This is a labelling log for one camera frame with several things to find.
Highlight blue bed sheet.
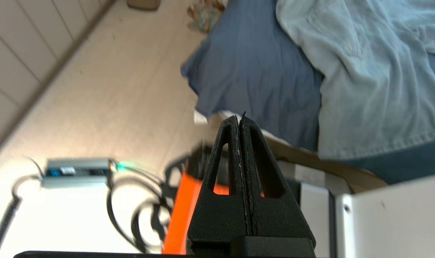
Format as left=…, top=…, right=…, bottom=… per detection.
left=181, top=0, right=435, bottom=185

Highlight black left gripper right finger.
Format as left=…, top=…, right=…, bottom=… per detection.
left=240, top=112, right=317, bottom=258

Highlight black floor cables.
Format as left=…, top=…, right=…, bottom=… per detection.
left=0, top=156, right=189, bottom=255

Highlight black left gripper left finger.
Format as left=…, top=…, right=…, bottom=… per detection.
left=186, top=115, right=252, bottom=258

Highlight white robot torso panel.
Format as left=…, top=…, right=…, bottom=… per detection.
left=299, top=174, right=435, bottom=258

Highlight light blue denim shorts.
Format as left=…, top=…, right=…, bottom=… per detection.
left=276, top=0, right=435, bottom=161

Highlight grey power adapter box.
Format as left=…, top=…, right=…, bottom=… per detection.
left=41, top=158, right=118, bottom=189

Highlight brown trash bin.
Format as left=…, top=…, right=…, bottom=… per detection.
left=127, top=0, right=161, bottom=11

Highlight patterned slippers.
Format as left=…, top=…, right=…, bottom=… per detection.
left=187, top=0, right=226, bottom=33

